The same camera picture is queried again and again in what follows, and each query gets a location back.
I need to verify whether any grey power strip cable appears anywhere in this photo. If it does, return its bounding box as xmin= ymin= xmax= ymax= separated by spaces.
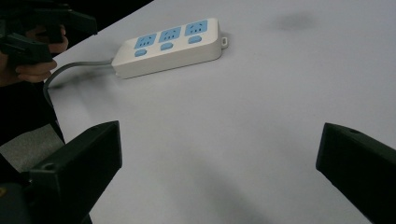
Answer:
xmin=42 ymin=59 xmax=117 ymax=106

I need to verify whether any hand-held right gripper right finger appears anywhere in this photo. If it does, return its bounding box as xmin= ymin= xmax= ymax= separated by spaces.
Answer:
xmin=315 ymin=122 xmax=396 ymax=224

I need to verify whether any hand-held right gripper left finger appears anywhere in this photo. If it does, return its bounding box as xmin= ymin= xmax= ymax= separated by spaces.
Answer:
xmin=28 ymin=120 xmax=123 ymax=224

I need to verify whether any white blue power strip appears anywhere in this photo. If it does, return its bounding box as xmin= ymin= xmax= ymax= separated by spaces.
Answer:
xmin=110 ymin=17 xmax=230 ymax=79

